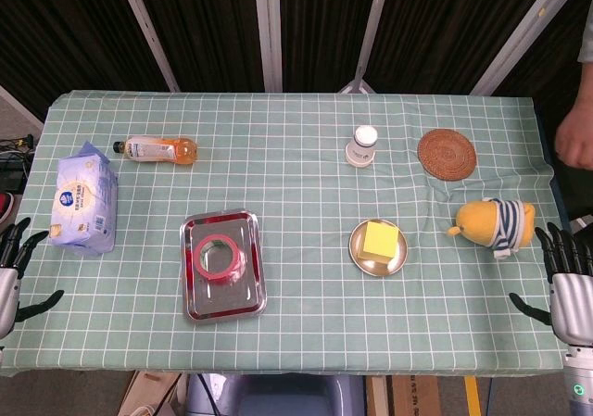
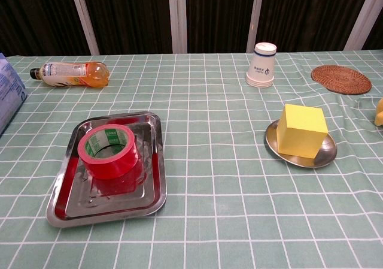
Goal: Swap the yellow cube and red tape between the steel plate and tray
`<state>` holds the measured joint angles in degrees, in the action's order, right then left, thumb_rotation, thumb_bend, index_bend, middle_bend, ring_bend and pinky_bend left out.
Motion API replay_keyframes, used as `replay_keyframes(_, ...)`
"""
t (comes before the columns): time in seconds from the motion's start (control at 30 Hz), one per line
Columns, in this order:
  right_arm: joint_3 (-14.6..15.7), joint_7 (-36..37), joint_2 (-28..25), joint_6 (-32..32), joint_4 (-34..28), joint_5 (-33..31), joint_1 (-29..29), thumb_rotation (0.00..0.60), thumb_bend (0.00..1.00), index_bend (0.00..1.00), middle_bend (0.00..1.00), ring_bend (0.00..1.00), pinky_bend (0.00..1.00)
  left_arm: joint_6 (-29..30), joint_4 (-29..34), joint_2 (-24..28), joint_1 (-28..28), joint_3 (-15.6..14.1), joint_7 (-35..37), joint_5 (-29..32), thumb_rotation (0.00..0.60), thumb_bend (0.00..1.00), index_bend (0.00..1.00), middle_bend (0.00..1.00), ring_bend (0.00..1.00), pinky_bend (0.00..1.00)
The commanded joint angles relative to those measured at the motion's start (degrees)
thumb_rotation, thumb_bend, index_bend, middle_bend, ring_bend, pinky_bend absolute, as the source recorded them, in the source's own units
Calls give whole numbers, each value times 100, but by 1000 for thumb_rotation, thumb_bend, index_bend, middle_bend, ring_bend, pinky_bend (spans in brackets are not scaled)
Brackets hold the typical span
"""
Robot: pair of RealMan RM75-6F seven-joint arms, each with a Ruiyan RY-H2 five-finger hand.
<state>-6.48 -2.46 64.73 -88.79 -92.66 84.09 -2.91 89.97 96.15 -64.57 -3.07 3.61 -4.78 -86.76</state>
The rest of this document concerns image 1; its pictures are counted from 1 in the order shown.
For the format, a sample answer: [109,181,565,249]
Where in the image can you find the white paper cup stack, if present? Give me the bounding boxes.
[344,124,379,169]

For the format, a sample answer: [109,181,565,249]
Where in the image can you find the white wet wipes pack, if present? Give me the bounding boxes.
[47,140,120,256]

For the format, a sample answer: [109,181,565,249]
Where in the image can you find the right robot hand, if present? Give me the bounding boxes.
[509,221,593,347]

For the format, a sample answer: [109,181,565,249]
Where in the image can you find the green checkered tablecloth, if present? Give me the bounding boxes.
[0,90,593,378]

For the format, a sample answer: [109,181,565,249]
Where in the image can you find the yellow sponge block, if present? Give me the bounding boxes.
[360,220,400,263]

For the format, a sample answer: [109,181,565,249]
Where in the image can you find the orange drink bottle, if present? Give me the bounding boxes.
[113,135,199,167]

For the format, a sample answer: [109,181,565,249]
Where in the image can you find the bystander bare hand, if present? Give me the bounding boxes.
[554,103,593,171]

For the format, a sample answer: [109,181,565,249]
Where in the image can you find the yellow plush toy striped shirt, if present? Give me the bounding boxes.
[446,196,536,260]

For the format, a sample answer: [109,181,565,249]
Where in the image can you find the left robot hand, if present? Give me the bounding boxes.
[0,216,65,343]

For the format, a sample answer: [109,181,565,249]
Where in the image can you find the aluminium frame post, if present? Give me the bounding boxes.
[252,0,284,94]
[470,0,578,96]
[114,0,181,94]
[354,0,395,83]

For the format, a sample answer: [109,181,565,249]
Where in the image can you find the bystander forearm with sleeve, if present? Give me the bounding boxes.
[573,17,593,111]

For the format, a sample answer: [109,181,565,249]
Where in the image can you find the printed brown cardboard box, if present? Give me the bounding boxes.
[365,374,464,416]

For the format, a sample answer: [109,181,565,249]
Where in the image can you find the rectangular steel tray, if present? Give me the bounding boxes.
[179,208,269,327]

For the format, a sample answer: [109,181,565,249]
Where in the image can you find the round woven coaster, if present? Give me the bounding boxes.
[417,128,478,182]

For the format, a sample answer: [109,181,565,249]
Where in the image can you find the red tape roll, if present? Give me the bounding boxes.
[193,233,247,287]

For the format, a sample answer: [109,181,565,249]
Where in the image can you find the round steel plate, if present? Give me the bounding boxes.
[348,219,410,277]

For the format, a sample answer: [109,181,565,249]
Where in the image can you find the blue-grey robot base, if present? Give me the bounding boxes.
[184,372,368,416]

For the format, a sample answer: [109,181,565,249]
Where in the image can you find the grey stand foot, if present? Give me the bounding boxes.
[339,78,372,95]

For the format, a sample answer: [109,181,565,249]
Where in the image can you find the aluminium frame bar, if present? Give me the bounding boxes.
[0,84,46,128]

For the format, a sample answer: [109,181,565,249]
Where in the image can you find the black pleated curtain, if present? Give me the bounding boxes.
[0,0,593,125]

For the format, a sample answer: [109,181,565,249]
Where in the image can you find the black floor cables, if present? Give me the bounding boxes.
[0,132,38,195]

